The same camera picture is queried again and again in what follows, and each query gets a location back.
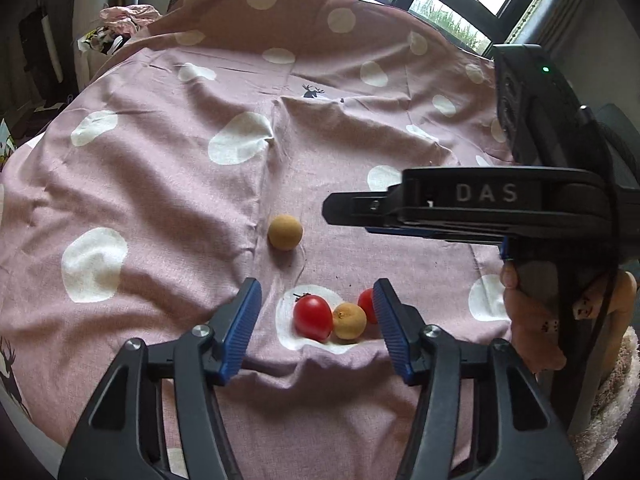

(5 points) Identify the yellowish brown longan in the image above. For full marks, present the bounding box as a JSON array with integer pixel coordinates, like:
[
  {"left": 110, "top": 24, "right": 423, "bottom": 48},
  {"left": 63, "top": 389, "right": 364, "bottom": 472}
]
[{"left": 332, "top": 302, "right": 367, "bottom": 342}]

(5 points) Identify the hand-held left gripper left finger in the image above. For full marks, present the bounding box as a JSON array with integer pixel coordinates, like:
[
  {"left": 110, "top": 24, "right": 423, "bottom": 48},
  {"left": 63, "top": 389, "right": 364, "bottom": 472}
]
[{"left": 58, "top": 276, "right": 263, "bottom": 480}]

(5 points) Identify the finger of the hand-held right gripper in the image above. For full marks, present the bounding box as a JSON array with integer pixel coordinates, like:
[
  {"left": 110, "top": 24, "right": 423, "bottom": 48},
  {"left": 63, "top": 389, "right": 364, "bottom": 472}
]
[
  {"left": 365, "top": 225, "right": 508, "bottom": 247},
  {"left": 322, "top": 185, "right": 407, "bottom": 235}
]

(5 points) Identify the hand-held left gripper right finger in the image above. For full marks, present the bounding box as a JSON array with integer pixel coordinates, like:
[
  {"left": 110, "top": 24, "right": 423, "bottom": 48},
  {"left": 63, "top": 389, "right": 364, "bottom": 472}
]
[{"left": 371, "top": 277, "right": 585, "bottom": 480}]

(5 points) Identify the red cherry tomato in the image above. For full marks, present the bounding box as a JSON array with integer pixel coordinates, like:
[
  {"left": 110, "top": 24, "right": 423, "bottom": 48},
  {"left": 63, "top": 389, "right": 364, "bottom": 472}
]
[
  {"left": 293, "top": 294, "right": 334, "bottom": 341},
  {"left": 357, "top": 288, "right": 379, "bottom": 325}
]

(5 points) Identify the pink crumpled cloth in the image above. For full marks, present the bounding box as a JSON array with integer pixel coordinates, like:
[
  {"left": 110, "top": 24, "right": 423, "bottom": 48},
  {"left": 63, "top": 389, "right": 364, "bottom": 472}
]
[{"left": 99, "top": 2, "right": 161, "bottom": 36}]

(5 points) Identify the person's right hand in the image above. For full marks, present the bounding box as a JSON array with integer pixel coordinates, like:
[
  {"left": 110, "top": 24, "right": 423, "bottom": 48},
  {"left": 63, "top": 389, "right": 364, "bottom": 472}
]
[{"left": 501, "top": 261, "right": 568, "bottom": 374}]

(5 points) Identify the grey curtain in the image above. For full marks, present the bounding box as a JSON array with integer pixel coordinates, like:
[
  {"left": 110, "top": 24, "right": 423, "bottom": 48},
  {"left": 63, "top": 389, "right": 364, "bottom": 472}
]
[{"left": 505, "top": 0, "right": 601, "bottom": 61}]

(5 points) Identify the round brown longan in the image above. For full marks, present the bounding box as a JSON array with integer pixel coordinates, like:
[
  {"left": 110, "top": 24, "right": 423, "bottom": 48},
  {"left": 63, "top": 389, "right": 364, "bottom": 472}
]
[{"left": 267, "top": 214, "right": 304, "bottom": 251}]

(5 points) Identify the black-and-white patterned cloth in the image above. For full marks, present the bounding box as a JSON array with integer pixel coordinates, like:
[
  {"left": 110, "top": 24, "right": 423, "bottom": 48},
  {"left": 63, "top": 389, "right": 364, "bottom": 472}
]
[{"left": 75, "top": 25, "right": 126, "bottom": 56}]

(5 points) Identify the pink polka-dot blanket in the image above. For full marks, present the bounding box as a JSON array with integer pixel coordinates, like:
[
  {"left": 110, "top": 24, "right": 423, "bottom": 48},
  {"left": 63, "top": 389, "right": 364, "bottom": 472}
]
[{"left": 0, "top": 0, "right": 516, "bottom": 480}]

